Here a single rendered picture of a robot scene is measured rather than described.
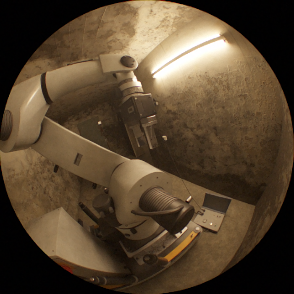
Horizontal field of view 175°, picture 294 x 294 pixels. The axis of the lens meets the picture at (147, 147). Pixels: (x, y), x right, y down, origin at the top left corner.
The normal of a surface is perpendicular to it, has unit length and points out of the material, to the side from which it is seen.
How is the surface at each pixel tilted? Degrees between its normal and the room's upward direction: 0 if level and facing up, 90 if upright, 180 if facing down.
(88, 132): 90
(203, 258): 0
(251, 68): 90
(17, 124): 90
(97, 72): 131
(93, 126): 90
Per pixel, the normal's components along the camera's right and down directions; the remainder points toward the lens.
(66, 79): 0.66, 0.56
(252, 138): -0.80, 0.40
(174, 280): -0.29, -0.91
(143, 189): 0.55, 0.09
